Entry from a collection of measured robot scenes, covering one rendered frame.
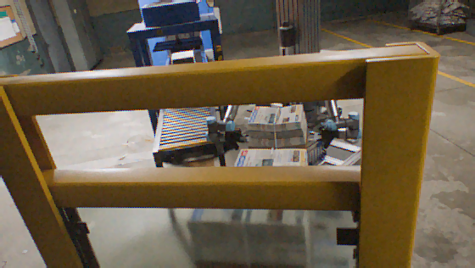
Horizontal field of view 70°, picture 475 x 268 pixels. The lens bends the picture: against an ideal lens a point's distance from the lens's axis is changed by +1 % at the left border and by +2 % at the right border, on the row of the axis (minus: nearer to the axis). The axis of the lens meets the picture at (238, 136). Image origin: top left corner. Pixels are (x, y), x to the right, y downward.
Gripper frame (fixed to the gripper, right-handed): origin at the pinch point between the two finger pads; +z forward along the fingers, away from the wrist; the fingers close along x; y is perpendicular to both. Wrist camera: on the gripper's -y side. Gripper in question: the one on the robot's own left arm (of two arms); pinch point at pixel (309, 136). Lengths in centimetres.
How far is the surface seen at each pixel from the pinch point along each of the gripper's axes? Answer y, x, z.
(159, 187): 80, 174, 20
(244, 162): 21, 70, 31
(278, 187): 80, 173, -1
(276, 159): 21, 67, 15
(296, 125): 19.4, 21.8, 7.0
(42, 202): 78, 176, 44
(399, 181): 82, 174, -20
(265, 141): 8.2, 21.3, 27.8
